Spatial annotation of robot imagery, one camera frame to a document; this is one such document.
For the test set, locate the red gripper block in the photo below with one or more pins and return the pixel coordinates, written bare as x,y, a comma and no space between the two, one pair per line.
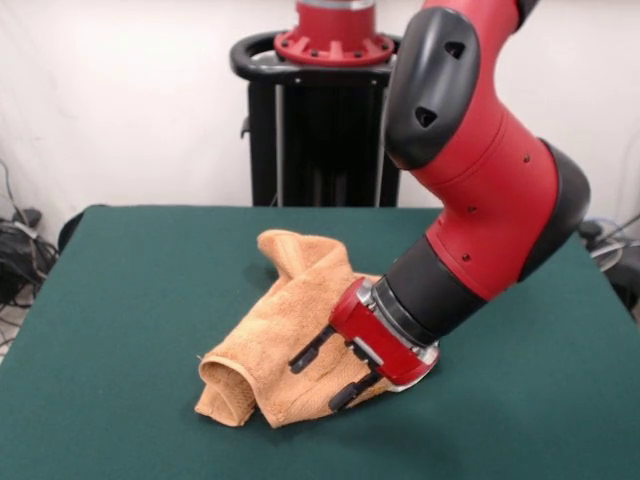
372,340

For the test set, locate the tan terry towel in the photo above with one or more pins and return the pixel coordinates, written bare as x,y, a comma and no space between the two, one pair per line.
280,325

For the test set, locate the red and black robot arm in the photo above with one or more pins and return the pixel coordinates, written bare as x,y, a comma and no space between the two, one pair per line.
490,175

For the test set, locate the dark green table cloth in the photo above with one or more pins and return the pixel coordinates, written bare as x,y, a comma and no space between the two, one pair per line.
125,300

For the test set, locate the small black device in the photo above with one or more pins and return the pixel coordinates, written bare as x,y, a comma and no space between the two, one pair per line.
595,230

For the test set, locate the black bulky object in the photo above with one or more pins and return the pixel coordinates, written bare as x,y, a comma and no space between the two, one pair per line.
627,290

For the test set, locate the small black power brick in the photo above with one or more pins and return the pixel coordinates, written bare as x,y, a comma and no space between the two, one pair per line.
27,216

